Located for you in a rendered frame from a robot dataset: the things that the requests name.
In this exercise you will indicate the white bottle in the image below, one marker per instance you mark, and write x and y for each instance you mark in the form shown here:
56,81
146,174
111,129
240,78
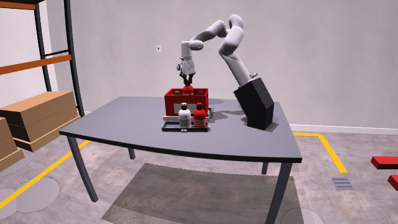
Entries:
184,116

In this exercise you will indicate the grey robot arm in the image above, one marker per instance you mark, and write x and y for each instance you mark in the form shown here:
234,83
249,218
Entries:
226,49

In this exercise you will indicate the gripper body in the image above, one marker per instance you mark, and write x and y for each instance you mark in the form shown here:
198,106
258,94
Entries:
188,67

